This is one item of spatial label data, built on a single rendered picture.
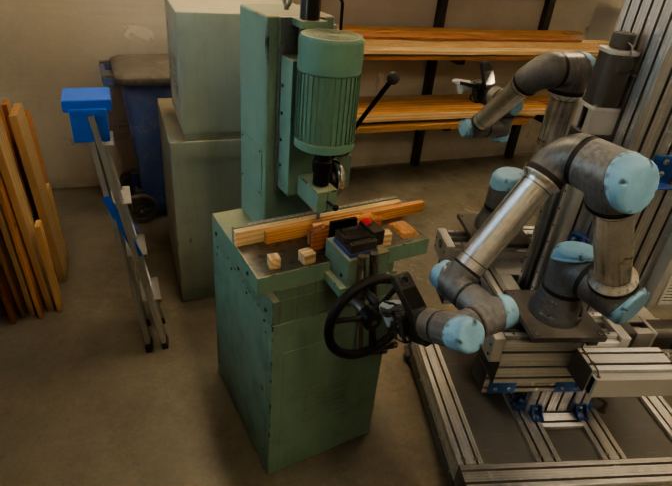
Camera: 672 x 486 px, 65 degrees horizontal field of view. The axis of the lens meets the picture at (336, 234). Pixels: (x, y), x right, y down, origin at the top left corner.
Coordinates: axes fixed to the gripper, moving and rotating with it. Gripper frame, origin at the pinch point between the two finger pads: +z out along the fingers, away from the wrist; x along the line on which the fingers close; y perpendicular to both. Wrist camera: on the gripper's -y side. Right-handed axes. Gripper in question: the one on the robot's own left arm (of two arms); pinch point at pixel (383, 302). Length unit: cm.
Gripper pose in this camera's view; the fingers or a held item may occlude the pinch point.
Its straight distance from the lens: 139.5
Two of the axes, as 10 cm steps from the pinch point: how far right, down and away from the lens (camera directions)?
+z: -4.1, -0.2, 9.1
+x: 8.8, -2.6, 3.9
